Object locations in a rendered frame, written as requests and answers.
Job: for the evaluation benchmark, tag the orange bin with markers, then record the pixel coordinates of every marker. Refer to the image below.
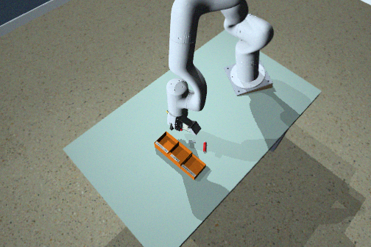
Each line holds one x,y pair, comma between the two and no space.
179,155

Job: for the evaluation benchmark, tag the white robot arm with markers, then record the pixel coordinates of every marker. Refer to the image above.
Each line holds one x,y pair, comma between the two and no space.
254,34

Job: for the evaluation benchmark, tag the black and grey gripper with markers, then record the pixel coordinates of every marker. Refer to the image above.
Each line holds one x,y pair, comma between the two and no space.
175,121

